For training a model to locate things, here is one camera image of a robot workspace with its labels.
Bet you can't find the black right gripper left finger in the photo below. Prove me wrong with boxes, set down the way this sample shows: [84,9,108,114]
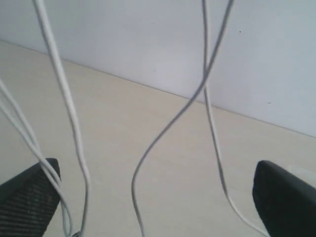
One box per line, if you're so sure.
[0,163,60,237]

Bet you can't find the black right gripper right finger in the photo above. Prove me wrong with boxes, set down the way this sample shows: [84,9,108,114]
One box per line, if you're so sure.
[252,160,316,237]

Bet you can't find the white wired earphones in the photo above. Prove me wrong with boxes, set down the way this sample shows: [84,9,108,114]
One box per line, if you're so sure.
[0,0,268,237]

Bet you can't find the clear plastic storage case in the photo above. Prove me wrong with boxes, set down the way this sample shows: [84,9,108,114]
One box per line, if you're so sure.
[288,165,316,188]

